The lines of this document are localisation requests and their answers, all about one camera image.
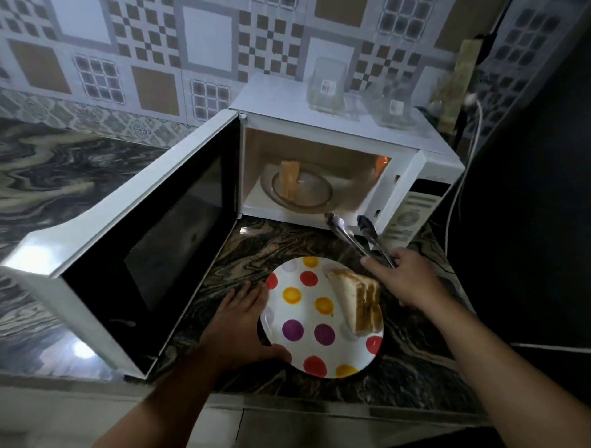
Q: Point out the person's right hand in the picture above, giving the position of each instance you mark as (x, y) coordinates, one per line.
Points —
(411, 279)

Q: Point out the person's left hand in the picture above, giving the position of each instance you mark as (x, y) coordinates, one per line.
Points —
(235, 332)

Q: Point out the triangle sandwich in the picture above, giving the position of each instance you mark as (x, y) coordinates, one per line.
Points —
(355, 300)
(290, 180)

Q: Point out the polka dot plate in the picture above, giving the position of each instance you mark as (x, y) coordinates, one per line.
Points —
(300, 351)

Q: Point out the metal cutlery piece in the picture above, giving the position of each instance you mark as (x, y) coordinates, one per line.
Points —
(344, 235)

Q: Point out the silver refrigerator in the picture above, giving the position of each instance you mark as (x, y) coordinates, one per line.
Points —
(531, 207)

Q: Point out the clear plastic sandwich package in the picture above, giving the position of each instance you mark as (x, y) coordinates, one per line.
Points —
(392, 115)
(328, 92)

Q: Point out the white microwave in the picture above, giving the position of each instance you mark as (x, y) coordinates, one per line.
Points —
(277, 97)

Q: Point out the person's left forearm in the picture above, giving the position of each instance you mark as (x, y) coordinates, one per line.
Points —
(161, 406)

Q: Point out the person's right forearm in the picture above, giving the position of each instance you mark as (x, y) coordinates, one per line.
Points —
(508, 378)

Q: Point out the glass turntable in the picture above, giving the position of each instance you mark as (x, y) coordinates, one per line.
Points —
(309, 194)

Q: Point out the kitchen base cabinet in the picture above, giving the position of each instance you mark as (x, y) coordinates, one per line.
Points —
(115, 420)

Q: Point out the beige wall power strip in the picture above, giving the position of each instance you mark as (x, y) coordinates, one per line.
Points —
(459, 83)

